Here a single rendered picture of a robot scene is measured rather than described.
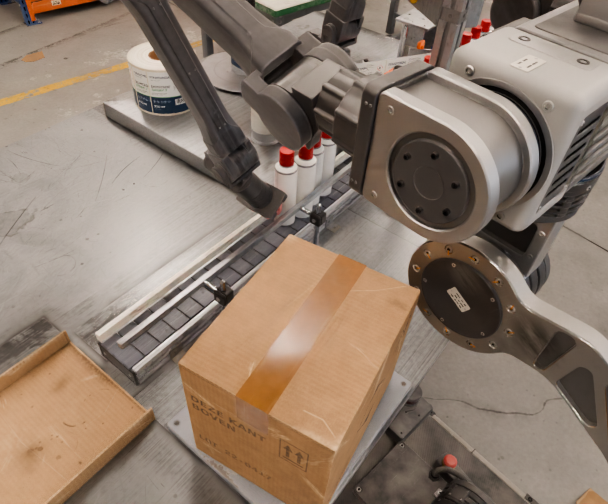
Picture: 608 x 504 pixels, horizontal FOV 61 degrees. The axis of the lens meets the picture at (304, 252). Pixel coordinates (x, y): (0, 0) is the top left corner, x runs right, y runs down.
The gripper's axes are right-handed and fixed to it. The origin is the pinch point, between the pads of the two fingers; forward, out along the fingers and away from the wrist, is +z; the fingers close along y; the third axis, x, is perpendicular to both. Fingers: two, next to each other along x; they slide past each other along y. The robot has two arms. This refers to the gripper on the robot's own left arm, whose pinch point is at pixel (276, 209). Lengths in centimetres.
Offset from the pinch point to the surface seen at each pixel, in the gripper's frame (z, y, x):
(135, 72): 2, 64, -15
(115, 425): -24, -8, 50
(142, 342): -20.3, -1.3, 37.0
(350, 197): 21.1, -5.8, -14.6
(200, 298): -11.4, -1.9, 25.1
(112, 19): 179, 318, -88
